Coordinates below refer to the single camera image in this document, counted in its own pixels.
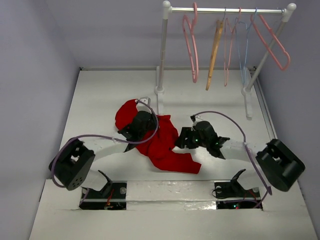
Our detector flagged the thin pink wire hanger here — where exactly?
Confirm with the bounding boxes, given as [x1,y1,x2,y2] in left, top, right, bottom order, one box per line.
[223,7,242,87]

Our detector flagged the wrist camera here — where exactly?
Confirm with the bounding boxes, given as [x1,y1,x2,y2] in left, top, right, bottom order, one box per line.
[190,114,202,129]
[135,96,151,106]

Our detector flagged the pink plastic hanger right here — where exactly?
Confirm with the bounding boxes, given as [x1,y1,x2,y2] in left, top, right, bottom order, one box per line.
[249,13,292,72]

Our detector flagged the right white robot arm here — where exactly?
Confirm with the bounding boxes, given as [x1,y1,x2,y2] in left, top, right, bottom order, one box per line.
[174,120,306,192]

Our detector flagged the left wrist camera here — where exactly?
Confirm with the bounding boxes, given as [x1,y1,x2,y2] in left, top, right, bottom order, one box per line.
[135,96,151,106]

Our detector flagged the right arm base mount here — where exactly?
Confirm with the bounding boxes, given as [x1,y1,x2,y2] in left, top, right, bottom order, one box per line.
[211,169,263,210]

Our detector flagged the white clothes rack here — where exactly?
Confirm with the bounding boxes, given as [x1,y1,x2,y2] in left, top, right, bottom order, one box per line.
[154,0,297,120]

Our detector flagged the thick pink plastic hanger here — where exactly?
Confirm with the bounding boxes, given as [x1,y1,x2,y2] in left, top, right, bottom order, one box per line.
[182,2,199,83]

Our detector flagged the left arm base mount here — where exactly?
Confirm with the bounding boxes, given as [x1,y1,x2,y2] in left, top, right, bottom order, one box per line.
[79,170,128,211]

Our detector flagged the blue wire hanger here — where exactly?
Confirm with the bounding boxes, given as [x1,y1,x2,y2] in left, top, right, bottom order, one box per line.
[234,7,258,85]

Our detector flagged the wooden hanger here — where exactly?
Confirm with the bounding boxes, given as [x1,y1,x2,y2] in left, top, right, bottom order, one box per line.
[205,20,224,91]

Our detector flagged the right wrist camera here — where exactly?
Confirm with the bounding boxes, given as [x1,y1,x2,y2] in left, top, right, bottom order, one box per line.
[190,114,202,129]

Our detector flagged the red t shirt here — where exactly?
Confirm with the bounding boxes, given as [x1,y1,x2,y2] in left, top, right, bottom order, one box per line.
[115,99,202,174]

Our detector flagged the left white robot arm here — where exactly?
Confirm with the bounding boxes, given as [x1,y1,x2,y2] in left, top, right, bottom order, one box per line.
[48,110,159,198]

